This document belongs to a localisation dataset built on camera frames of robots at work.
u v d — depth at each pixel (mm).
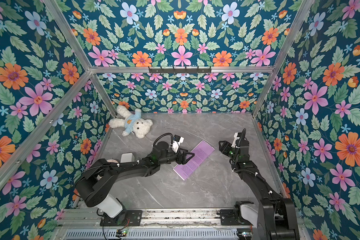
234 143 766
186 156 755
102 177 507
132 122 1035
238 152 649
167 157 720
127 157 910
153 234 765
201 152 982
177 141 759
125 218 681
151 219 750
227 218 734
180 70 930
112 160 718
